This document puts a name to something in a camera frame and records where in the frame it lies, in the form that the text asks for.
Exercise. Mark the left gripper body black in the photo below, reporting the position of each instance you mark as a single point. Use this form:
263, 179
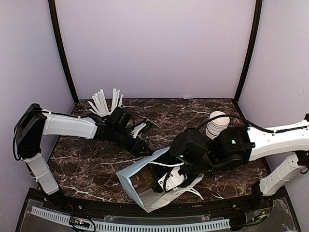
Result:
133, 151

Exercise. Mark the light blue paper bag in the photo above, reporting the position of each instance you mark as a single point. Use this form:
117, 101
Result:
161, 162

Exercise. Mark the brown cardboard cup carrier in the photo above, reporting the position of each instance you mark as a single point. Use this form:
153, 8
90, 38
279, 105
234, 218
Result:
141, 181

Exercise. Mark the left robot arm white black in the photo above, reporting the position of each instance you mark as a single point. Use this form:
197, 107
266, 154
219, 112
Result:
118, 127

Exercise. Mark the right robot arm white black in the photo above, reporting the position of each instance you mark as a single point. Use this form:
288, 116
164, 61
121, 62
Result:
236, 146

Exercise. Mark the stack of paper coffee cups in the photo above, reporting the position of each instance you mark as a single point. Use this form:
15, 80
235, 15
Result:
216, 126

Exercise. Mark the bundle of wrapped white straws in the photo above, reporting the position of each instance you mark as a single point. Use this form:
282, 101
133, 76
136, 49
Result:
99, 104

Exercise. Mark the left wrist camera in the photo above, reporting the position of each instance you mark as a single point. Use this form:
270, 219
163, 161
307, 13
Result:
141, 128

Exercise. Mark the white slotted cable duct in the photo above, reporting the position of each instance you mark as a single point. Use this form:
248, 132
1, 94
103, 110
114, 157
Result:
80, 224

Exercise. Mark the black front frame rail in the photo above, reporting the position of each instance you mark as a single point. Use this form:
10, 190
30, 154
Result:
232, 207

